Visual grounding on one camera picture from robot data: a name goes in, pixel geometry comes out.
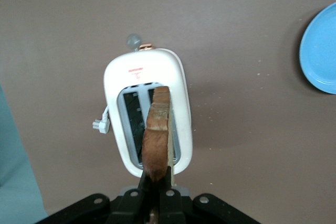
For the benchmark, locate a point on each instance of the brown bread slice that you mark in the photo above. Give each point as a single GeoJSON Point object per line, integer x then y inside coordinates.
{"type": "Point", "coordinates": [156, 142]}

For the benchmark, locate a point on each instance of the blue plate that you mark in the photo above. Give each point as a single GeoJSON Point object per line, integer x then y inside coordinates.
{"type": "Point", "coordinates": [320, 51]}

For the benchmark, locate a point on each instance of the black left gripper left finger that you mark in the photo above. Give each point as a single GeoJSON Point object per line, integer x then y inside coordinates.
{"type": "Point", "coordinates": [126, 208]}

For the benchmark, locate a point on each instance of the white two-slot toaster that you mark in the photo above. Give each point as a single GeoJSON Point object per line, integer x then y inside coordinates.
{"type": "Point", "coordinates": [136, 61]}

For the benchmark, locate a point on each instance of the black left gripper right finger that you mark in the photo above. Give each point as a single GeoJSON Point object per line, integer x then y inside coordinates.
{"type": "Point", "coordinates": [170, 208]}

